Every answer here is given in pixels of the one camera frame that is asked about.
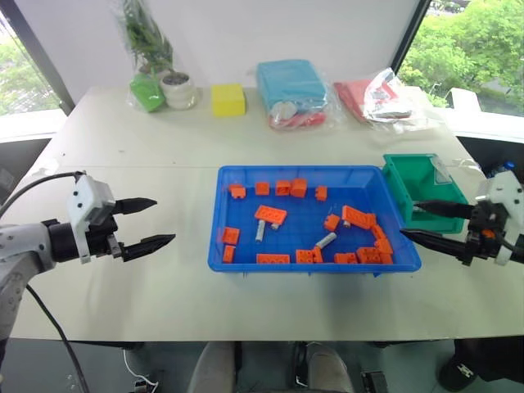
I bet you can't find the black shoe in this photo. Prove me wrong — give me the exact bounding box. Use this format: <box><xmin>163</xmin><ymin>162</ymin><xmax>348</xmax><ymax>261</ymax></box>
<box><xmin>438</xmin><ymin>350</ymin><xmax>478</xmax><ymax>391</ymax></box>

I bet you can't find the white ribbed plant pot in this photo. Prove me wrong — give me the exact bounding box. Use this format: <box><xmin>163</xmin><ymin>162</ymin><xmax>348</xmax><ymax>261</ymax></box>
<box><xmin>159</xmin><ymin>70</ymin><xmax>194</xmax><ymax>111</ymax></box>

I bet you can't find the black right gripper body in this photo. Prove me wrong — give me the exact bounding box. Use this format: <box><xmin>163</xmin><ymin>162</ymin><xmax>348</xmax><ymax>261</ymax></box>
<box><xmin>459</xmin><ymin>200</ymin><xmax>511</xmax><ymax>267</ymax></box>

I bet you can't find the clear plastic bag with papers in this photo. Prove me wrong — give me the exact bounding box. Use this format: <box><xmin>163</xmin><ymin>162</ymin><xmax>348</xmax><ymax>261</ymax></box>
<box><xmin>362</xmin><ymin>66</ymin><xmax>441</xmax><ymax>133</ymax></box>

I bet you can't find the red item in plastic bag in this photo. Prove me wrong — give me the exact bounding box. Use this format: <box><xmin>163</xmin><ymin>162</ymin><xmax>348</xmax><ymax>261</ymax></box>
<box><xmin>267</xmin><ymin>110</ymin><xmax>328</xmax><ymax>131</ymax></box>

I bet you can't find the red cloth pack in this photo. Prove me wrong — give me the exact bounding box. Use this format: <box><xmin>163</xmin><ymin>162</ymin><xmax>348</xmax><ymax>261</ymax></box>
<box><xmin>332</xmin><ymin>77</ymin><xmax>412</xmax><ymax>124</ymax></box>

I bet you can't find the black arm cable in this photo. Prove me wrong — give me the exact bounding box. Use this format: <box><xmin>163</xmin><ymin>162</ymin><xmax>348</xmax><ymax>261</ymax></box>
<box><xmin>497</xmin><ymin>235</ymin><xmax>524</xmax><ymax>254</ymax></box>
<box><xmin>0</xmin><ymin>170</ymin><xmax>86</xmax><ymax>216</ymax></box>

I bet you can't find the white thin cable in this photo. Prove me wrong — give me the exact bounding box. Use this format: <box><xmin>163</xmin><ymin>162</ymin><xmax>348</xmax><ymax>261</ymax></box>
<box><xmin>121</xmin><ymin>347</ymin><xmax>160</xmax><ymax>389</ymax></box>

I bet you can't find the blue and black object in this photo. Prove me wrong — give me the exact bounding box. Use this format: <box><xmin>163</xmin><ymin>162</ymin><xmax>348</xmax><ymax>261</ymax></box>
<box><xmin>488</xmin><ymin>160</ymin><xmax>517</xmax><ymax>179</ymax></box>

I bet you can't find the blue plastic tray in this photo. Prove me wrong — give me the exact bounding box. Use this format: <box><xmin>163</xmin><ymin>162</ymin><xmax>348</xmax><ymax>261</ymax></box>
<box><xmin>206</xmin><ymin>165</ymin><xmax>423</xmax><ymax>276</ymax></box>

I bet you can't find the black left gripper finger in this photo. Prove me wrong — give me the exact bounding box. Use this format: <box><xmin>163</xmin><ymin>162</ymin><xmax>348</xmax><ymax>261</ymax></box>
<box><xmin>112</xmin><ymin>197</ymin><xmax>159</xmax><ymax>217</ymax></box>
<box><xmin>122</xmin><ymin>233</ymin><xmax>177</xmax><ymax>264</ymax></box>

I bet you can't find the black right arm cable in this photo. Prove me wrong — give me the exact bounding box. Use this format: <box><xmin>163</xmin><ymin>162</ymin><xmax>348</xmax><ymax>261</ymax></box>
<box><xmin>497</xmin><ymin>235</ymin><xmax>524</xmax><ymax>254</ymax></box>

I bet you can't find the black cable under table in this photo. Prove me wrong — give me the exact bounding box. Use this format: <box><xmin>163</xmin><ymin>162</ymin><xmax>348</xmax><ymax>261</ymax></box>
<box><xmin>25</xmin><ymin>284</ymin><xmax>91</xmax><ymax>393</ymax></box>

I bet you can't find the green plant in plastic wrap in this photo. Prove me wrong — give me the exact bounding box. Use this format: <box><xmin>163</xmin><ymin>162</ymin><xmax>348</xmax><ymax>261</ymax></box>
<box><xmin>115</xmin><ymin>0</ymin><xmax>176</xmax><ymax>81</ymax></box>

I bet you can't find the blue cloth pack in bag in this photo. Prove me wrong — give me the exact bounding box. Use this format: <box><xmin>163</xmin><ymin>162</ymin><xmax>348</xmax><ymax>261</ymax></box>
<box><xmin>255</xmin><ymin>58</ymin><xmax>329</xmax><ymax>120</ymax></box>

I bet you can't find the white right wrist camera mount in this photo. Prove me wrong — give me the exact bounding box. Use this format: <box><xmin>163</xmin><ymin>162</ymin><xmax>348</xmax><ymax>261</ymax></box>
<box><xmin>476</xmin><ymin>169</ymin><xmax>524</xmax><ymax>266</ymax></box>

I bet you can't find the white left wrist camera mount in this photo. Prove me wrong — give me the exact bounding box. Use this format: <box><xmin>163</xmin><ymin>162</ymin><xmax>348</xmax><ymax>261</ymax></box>
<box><xmin>66</xmin><ymin>171</ymin><xmax>116</xmax><ymax>264</ymax></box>

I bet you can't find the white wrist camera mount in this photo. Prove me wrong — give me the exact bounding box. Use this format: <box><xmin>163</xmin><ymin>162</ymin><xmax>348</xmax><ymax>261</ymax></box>
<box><xmin>476</xmin><ymin>169</ymin><xmax>524</xmax><ymax>266</ymax></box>
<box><xmin>66</xmin><ymin>171</ymin><xmax>116</xmax><ymax>264</ymax></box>

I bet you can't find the yellow cube block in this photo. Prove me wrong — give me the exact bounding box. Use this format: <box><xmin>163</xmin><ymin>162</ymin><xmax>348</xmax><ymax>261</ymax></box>
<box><xmin>210</xmin><ymin>83</ymin><xmax>248</xmax><ymax>119</ymax></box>

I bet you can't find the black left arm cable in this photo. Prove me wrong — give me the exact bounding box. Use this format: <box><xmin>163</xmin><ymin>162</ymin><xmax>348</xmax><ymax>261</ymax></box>
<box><xmin>0</xmin><ymin>170</ymin><xmax>86</xmax><ymax>216</ymax></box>

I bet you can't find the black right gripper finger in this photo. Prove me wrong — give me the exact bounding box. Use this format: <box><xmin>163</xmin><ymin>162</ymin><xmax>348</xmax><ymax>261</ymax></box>
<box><xmin>413</xmin><ymin>199</ymin><xmax>473</xmax><ymax>220</ymax></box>
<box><xmin>400</xmin><ymin>228</ymin><xmax>468</xmax><ymax>259</ymax></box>

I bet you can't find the green plastic bin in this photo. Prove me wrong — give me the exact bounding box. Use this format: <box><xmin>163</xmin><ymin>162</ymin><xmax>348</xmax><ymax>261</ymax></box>
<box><xmin>382</xmin><ymin>153</ymin><xmax>470</xmax><ymax>235</ymax></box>

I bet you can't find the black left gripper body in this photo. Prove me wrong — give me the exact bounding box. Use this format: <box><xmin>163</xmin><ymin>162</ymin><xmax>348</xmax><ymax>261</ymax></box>
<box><xmin>86</xmin><ymin>203</ymin><xmax>126</xmax><ymax>261</ymax></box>

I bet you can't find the grey rounded shape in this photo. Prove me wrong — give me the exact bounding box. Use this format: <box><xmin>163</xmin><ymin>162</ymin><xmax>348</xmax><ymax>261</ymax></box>
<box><xmin>305</xmin><ymin>342</ymin><xmax>355</xmax><ymax>393</ymax></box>
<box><xmin>187</xmin><ymin>341</ymin><xmax>237</xmax><ymax>393</ymax></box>

